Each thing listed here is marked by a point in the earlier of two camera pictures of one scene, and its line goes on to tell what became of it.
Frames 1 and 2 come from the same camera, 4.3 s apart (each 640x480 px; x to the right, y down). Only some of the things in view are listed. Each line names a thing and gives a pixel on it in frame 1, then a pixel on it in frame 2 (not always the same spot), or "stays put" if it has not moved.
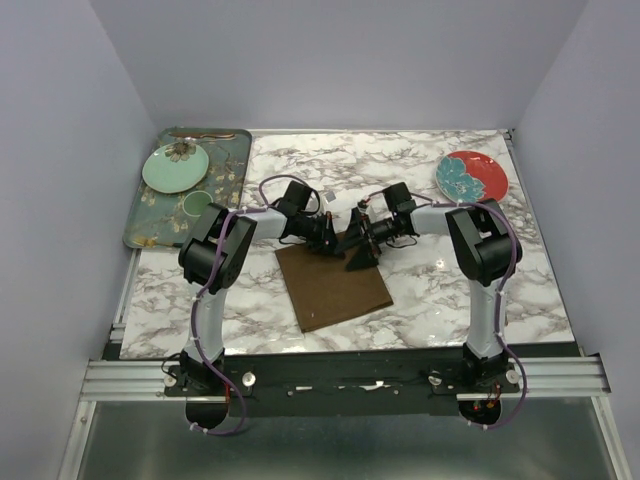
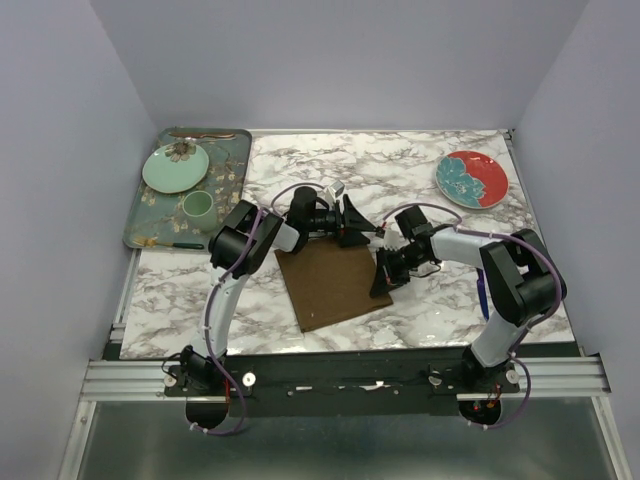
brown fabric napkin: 324,293 stays put
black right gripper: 352,237 → 386,279
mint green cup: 195,202 stays put
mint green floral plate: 175,167 stays put
